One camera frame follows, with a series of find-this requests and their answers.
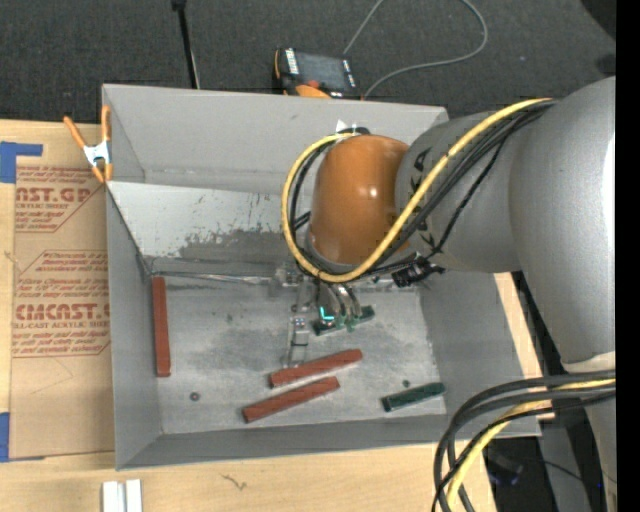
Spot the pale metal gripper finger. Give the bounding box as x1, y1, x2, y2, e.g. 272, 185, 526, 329
285, 315, 310, 367
272, 266, 300, 300

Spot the red-brown flat block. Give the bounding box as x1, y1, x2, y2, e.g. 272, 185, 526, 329
241, 376, 342, 425
151, 276, 173, 379
267, 348, 364, 390

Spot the grey metal bin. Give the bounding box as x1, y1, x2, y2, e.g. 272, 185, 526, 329
101, 83, 544, 472

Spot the dark green flat block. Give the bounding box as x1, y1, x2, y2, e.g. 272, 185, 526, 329
380, 381, 447, 414

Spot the brown cardboard board red print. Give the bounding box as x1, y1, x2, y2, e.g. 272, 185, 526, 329
0, 118, 117, 462

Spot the black cylinder on white bracket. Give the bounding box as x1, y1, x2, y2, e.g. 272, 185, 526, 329
372, 255, 446, 290

